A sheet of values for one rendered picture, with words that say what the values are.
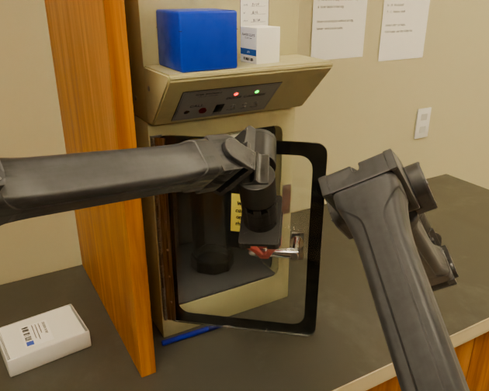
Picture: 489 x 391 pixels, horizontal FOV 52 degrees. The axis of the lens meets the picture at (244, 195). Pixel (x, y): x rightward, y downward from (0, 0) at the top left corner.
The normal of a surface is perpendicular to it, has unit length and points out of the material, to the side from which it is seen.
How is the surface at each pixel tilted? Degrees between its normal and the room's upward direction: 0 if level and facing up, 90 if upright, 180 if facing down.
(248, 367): 0
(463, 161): 90
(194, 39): 90
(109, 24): 90
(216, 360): 0
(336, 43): 90
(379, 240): 49
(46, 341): 0
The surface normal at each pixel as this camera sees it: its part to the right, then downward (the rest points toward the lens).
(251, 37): -0.83, 0.22
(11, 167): 0.71, -0.54
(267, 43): 0.56, 0.32
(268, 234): -0.10, -0.65
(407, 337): -0.47, -0.38
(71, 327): 0.00, -0.92
